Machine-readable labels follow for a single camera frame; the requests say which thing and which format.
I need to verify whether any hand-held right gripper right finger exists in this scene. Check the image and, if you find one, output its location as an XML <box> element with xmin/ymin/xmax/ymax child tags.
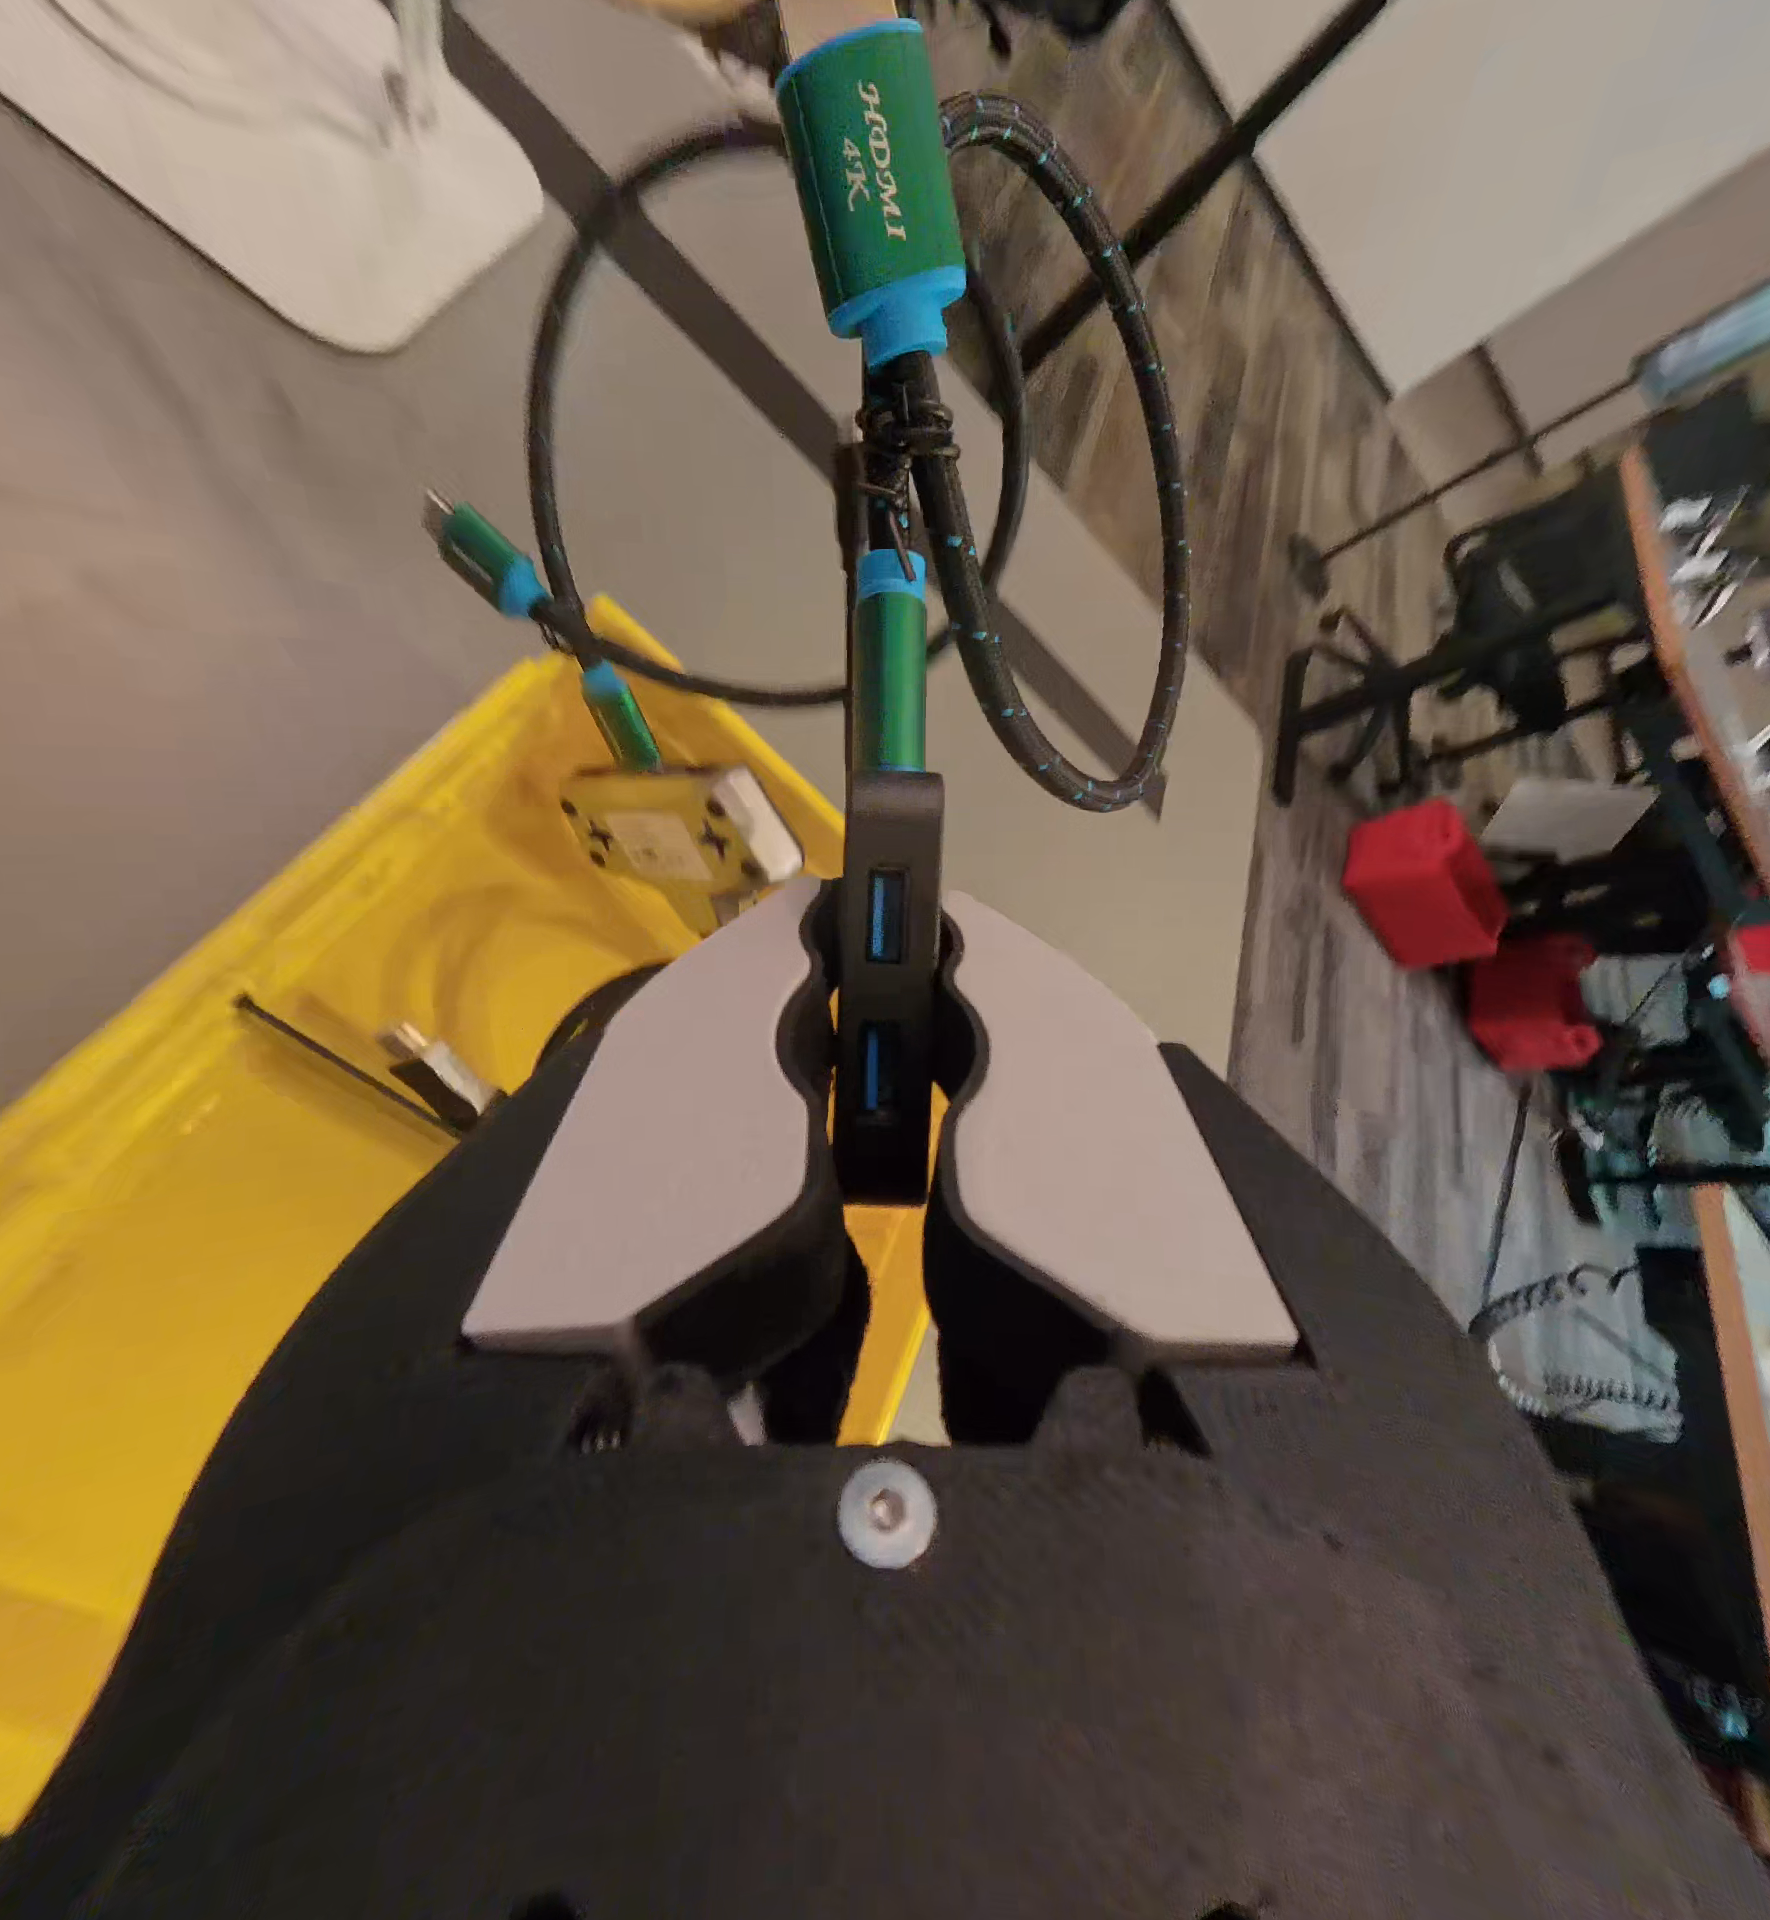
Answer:
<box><xmin>922</xmin><ymin>896</ymin><xmax>1304</xmax><ymax>1441</ymax></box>

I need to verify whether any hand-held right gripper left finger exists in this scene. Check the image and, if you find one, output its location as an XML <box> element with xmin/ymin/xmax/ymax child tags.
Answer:
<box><xmin>464</xmin><ymin>877</ymin><xmax>873</xmax><ymax>1441</ymax></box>

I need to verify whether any black usb hub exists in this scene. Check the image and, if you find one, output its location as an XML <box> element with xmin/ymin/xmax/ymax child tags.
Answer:
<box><xmin>836</xmin><ymin>772</ymin><xmax>950</xmax><ymax>1206</ymax></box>

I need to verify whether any green plug braided cable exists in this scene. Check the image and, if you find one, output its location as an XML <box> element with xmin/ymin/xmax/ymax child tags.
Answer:
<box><xmin>772</xmin><ymin>0</ymin><xmax>1192</xmax><ymax>816</ymax></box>

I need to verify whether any silver adapter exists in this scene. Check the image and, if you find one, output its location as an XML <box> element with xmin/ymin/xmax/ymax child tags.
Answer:
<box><xmin>558</xmin><ymin>764</ymin><xmax>804</xmax><ymax>904</ymax></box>

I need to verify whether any red box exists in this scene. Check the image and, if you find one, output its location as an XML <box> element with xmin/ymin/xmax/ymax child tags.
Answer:
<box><xmin>1467</xmin><ymin>937</ymin><xmax>1605</xmax><ymax>1075</ymax></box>
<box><xmin>1341</xmin><ymin>799</ymin><xmax>1509</xmax><ymax>969</ymax></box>

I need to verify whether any yellow plastic bin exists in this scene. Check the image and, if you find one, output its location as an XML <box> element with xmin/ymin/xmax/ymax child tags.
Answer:
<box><xmin>0</xmin><ymin>598</ymin><xmax>947</xmax><ymax>1838</ymax></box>

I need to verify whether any black chair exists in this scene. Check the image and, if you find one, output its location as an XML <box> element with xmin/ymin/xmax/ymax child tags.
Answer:
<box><xmin>1273</xmin><ymin>480</ymin><xmax>1651</xmax><ymax>804</ymax></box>

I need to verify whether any wooden desk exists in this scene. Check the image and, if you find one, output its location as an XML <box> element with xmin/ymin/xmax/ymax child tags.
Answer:
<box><xmin>1619</xmin><ymin>344</ymin><xmax>1770</xmax><ymax>1159</ymax></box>

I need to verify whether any black pole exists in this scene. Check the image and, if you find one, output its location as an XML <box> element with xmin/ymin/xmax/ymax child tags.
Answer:
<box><xmin>1018</xmin><ymin>0</ymin><xmax>1394</xmax><ymax>370</ymax></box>

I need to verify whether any grey metal floor outlet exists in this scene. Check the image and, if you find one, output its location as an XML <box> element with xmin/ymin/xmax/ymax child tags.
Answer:
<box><xmin>1636</xmin><ymin>267</ymin><xmax>1770</xmax><ymax>403</ymax></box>

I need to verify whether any white mat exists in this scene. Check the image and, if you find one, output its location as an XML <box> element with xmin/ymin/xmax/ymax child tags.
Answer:
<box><xmin>0</xmin><ymin>0</ymin><xmax>548</xmax><ymax>357</ymax></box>

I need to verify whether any black cable with usb plug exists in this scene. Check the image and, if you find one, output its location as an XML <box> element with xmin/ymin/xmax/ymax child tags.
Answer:
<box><xmin>232</xmin><ymin>992</ymin><xmax>504</xmax><ymax>1134</ymax></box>

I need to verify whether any black coiled cable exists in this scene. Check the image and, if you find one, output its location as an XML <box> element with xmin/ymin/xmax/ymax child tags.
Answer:
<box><xmin>1470</xmin><ymin>1259</ymin><xmax>1682</xmax><ymax>1441</ymax></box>

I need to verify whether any thin black green plug cable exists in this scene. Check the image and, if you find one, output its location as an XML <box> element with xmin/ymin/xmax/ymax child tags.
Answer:
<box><xmin>420</xmin><ymin>127</ymin><xmax>1039</xmax><ymax>774</ymax></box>

